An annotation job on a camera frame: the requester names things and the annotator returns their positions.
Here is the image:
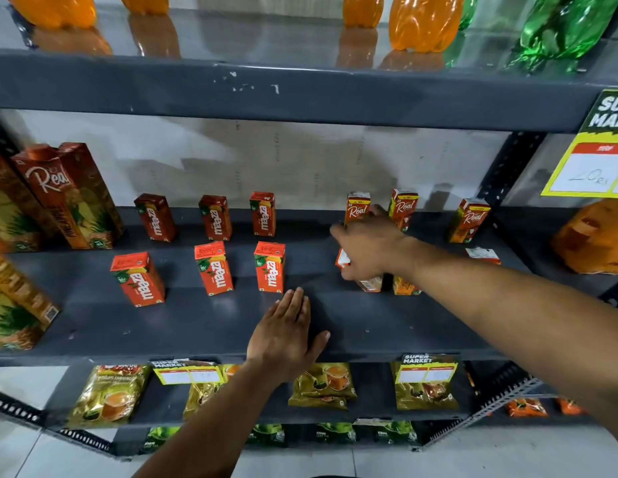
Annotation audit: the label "person's right hand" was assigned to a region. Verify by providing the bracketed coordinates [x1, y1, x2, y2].
[330, 205, 415, 282]

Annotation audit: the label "person's left hand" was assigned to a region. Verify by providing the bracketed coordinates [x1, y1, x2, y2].
[246, 287, 331, 384]

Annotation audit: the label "small orange juice box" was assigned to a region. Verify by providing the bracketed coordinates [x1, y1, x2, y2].
[336, 249, 384, 293]

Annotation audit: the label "person's right forearm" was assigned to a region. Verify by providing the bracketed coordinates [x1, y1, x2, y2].
[396, 238, 618, 451]

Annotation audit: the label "person's left forearm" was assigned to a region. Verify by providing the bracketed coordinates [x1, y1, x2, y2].
[132, 360, 314, 478]

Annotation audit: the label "gold tea packet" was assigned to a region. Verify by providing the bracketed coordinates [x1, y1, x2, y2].
[183, 364, 245, 419]
[67, 364, 151, 429]
[288, 362, 358, 411]
[391, 360, 460, 411]

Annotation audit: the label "rows of red mango cartons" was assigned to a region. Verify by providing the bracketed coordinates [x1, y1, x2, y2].
[110, 192, 287, 308]

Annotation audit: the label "rows of orange juice cartons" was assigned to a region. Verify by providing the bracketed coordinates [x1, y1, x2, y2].
[345, 189, 502, 296]

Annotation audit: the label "green tea packet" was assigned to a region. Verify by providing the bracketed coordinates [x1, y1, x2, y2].
[246, 424, 288, 447]
[356, 419, 419, 446]
[142, 426, 181, 453]
[315, 422, 357, 444]

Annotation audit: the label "yellow shelf price label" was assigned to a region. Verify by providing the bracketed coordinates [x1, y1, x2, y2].
[150, 359, 225, 386]
[395, 354, 459, 385]

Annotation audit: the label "large pineapple juice carton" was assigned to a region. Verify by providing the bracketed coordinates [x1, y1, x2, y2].
[0, 251, 60, 351]
[11, 142, 124, 250]
[0, 144, 60, 254]

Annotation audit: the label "orange soda bottle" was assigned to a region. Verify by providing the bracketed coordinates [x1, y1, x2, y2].
[389, 0, 466, 53]
[343, 0, 385, 29]
[119, 0, 170, 16]
[7, 0, 98, 29]

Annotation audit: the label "orange plastic snack bag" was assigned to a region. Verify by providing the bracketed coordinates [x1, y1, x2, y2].
[552, 199, 618, 275]

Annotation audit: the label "large yellow price sign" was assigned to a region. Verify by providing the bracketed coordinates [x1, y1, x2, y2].
[540, 89, 618, 199]

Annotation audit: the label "grey metal shelf rack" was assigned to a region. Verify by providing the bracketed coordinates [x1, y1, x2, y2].
[0, 0, 618, 458]

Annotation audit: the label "green soda bottle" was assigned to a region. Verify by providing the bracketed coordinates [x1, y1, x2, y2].
[519, 0, 618, 60]
[458, 0, 481, 31]

